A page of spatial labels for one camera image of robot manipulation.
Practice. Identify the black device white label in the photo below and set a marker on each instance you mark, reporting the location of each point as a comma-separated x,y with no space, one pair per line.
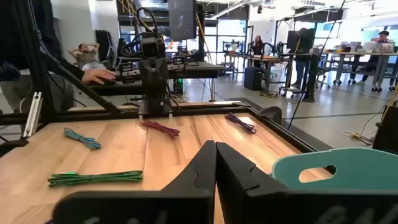
127,71
178,67

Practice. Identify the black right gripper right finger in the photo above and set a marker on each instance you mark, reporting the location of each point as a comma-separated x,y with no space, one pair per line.
248,205

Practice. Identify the black monitor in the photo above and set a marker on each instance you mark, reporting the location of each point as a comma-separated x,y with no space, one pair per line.
182,18

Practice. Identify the person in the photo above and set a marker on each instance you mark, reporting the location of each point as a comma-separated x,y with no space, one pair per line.
383,35
18,37
258,46
303,62
87,57

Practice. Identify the black folded panel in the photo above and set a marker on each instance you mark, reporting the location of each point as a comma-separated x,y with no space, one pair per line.
104,43

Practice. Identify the wooden workbench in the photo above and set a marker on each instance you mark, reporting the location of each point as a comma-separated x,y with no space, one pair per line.
248,58

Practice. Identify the black computer tower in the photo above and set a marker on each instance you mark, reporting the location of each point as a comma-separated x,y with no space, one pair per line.
253,77

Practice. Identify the white aluminium bracket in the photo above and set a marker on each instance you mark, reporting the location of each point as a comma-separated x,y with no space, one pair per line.
32,115

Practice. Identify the thin black pole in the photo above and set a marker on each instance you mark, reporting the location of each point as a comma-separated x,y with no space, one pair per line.
314,74

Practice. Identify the desktop computer green light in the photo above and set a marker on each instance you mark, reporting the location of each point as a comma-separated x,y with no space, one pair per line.
178,85

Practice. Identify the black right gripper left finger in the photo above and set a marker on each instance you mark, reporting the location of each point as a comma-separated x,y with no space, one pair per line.
174,205

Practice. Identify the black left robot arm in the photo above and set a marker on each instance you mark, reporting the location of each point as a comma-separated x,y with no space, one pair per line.
155,107

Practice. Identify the white workbench tables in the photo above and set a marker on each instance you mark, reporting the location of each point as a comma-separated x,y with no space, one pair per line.
357,54

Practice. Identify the grey table clamp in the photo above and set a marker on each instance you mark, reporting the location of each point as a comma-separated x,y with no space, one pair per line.
273,112

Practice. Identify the teal plastic bin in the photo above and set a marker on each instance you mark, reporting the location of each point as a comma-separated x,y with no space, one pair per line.
357,158

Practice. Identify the black metal rig frame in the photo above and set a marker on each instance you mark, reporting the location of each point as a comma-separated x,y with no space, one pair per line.
202,110

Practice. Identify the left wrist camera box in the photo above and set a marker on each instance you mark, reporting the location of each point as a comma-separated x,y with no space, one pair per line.
152,47

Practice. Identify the black desk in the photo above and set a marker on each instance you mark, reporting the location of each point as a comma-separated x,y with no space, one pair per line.
199,70

